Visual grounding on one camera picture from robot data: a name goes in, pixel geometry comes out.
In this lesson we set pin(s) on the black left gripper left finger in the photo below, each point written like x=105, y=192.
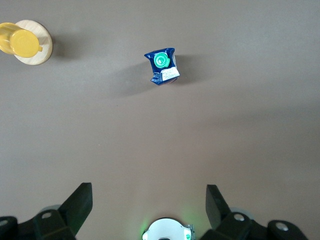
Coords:
x=72, y=210

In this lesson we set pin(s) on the yellow plastic cup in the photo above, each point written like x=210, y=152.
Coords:
x=22, y=42

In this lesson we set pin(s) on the blue milk carton green cap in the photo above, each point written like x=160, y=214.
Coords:
x=162, y=67

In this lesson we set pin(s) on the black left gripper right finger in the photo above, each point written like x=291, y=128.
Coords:
x=220, y=215

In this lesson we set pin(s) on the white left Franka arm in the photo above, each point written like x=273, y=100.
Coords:
x=167, y=230

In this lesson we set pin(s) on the round wooden mug stand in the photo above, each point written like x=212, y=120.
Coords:
x=43, y=53

